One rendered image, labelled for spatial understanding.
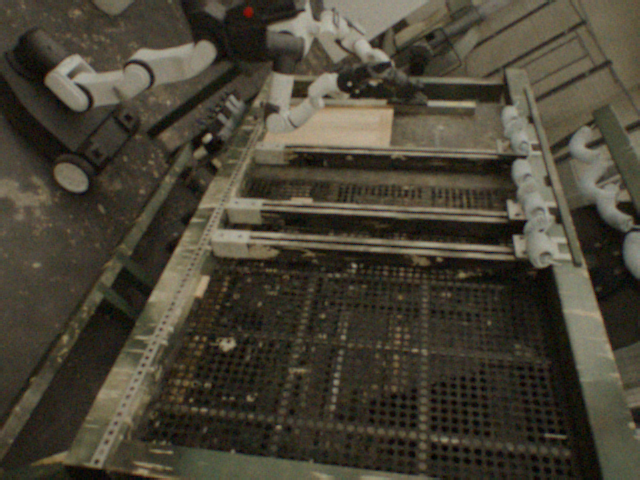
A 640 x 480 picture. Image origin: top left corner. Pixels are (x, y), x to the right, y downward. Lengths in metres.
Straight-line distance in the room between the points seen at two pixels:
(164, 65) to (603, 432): 2.08
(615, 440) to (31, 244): 2.25
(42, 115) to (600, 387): 2.41
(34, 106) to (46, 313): 0.92
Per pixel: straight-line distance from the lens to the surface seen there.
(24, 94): 2.80
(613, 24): 11.28
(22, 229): 2.65
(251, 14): 2.24
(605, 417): 1.47
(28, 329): 2.50
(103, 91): 2.73
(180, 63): 2.48
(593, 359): 1.57
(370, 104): 2.72
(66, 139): 2.78
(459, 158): 2.27
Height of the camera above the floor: 2.13
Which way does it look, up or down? 30 degrees down
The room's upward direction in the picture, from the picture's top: 64 degrees clockwise
